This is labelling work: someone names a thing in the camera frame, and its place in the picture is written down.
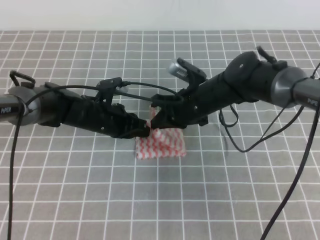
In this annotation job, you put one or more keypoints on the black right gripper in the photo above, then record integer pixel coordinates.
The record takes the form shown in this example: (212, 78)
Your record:
(193, 109)

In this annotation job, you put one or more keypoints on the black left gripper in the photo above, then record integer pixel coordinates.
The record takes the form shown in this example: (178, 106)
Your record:
(112, 121)

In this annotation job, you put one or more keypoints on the pink white wavy-striped towel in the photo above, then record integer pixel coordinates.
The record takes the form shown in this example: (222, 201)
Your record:
(161, 143)

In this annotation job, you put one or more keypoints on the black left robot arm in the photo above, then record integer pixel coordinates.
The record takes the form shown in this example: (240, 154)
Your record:
(28, 104)

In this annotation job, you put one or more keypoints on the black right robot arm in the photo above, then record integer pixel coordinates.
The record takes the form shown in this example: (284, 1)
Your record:
(245, 79)

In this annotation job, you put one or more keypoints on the grey white-grid tablecloth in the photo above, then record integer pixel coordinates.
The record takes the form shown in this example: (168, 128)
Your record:
(72, 184)

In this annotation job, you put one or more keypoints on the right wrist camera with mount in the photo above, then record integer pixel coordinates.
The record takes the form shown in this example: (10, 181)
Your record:
(189, 73)

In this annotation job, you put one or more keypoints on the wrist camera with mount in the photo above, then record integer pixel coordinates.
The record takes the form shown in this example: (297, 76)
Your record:
(107, 88)
(189, 73)

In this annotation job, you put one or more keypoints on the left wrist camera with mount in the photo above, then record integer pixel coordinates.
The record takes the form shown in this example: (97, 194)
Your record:
(107, 88)

